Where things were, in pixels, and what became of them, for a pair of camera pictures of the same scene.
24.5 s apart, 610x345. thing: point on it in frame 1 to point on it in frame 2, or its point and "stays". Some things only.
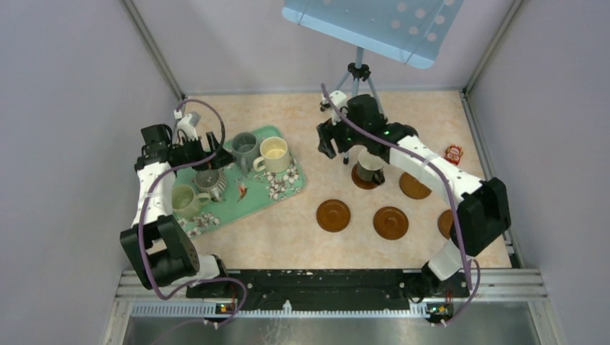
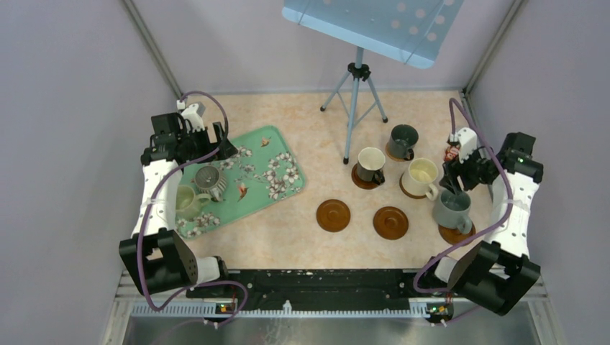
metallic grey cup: x=212 y=181 stays
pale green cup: x=185 y=203 stays
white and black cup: x=370 y=167 stays
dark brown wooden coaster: x=333 y=215 stays
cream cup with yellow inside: x=275 y=152 to x=418 y=177
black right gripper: x=326 y=131 to x=455 y=169
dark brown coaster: x=390 y=223 stays
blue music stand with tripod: x=414 y=31 stays
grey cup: x=246 y=147 to x=450 y=210
